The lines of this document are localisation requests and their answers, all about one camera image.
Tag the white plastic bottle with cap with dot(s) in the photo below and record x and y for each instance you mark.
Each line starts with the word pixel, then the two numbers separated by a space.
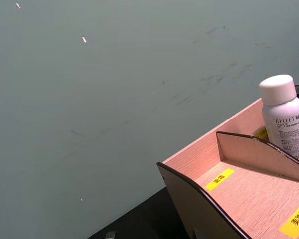
pixel 286 119

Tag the yellow label sticker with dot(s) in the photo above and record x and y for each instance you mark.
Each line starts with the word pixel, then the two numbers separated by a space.
pixel 261 134
pixel 219 179
pixel 297 220

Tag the small grey metal piece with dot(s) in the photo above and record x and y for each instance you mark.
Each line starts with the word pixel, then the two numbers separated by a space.
pixel 110 235

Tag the light wooden compartment organizer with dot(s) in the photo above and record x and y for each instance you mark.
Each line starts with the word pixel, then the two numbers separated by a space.
pixel 241 199

